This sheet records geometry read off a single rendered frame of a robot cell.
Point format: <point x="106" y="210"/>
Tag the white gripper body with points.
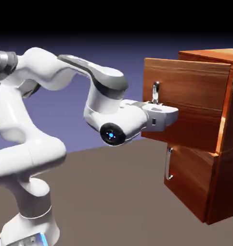
<point x="171" y="115"/>

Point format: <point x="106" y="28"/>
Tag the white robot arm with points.
<point x="41" y="69"/>

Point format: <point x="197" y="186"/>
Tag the wooden cabinet door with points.
<point x="191" y="178"/>
<point x="193" y="86"/>

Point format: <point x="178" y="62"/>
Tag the brown wooden cabinet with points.
<point x="232" y="153"/>

